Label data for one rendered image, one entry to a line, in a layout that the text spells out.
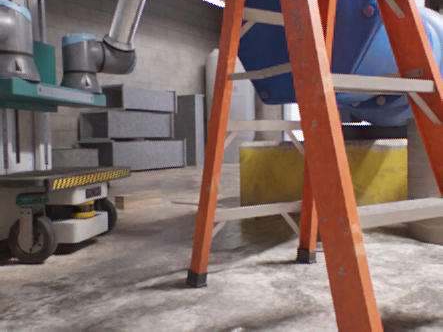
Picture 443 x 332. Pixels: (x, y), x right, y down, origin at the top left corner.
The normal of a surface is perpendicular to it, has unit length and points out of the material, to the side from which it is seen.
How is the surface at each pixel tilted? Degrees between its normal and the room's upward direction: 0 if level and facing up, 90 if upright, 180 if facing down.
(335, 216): 86
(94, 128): 90
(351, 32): 94
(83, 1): 90
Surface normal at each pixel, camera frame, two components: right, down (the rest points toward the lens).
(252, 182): -0.60, 0.04
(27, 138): 0.97, -0.01
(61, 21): 0.80, 0.00
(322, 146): -0.85, -0.04
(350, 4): -0.36, -0.01
